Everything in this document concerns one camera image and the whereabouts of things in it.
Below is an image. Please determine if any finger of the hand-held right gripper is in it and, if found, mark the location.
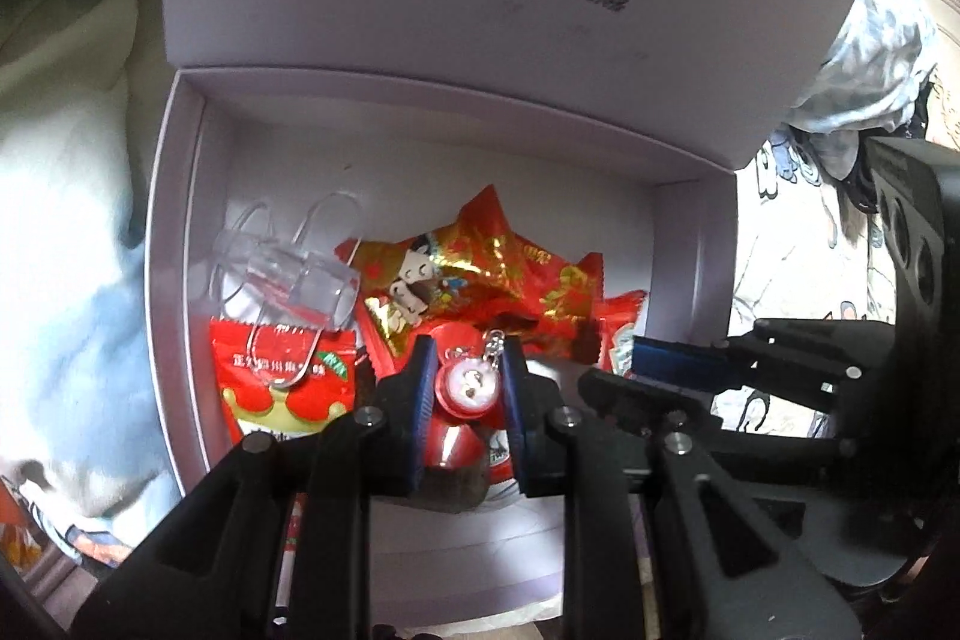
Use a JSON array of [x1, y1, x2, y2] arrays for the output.
[[634, 319, 897, 416], [579, 370, 923, 573]]

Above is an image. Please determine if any red gold candy packet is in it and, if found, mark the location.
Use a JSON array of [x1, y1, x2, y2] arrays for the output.
[[334, 184, 605, 363]]

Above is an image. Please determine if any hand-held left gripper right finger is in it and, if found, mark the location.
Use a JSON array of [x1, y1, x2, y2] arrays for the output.
[[501, 336, 863, 640]]

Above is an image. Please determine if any cartoon printed quilt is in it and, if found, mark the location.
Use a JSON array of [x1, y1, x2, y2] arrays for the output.
[[712, 77, 960, 435]]

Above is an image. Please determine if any large red snack packet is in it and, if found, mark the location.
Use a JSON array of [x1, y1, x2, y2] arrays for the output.
[[210, 317, 359, 536]]

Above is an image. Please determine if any white hinged-lid box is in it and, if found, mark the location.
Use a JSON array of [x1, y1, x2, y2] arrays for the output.
[[146, 0, 886, 618]]

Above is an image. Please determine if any orange plastic bag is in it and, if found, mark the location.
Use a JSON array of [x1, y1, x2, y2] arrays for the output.
[[0, 481, 44, 567]]

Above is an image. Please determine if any blue checked blanket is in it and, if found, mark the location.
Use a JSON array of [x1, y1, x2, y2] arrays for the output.
[[784, 0, 942, 176]]

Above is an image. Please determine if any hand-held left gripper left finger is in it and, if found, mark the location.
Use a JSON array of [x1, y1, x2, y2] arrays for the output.
[[82, 336, 440, 640]]

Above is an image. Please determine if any red keychain toy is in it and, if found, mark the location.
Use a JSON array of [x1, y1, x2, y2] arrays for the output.
[[418, 321, 520, 470]]

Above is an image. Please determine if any white pastel blanket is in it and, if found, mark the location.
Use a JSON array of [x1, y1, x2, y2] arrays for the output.
[[0, 0, 185, 536]]

